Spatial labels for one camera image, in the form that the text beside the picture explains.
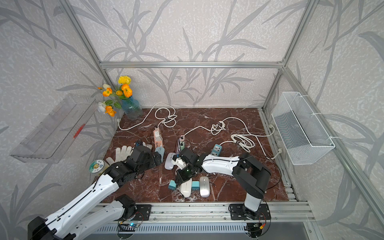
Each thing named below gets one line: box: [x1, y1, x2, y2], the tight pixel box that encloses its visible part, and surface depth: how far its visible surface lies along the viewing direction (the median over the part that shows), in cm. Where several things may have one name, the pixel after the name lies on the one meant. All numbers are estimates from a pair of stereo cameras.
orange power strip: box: [153, 127, 163, 149], surface depth 98 cm
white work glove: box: [106, 145, 133, 166], surface depth 97 cm
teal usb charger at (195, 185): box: [191, 181, 200, 191], surface depth 82 cm
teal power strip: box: [211, 143, 222, 157], surface depth 96 cm
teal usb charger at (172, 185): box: [168, 179, 177, 191], surface depth 82 cm
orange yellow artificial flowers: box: [97, 76, 133, 117], surface depth 87 cm
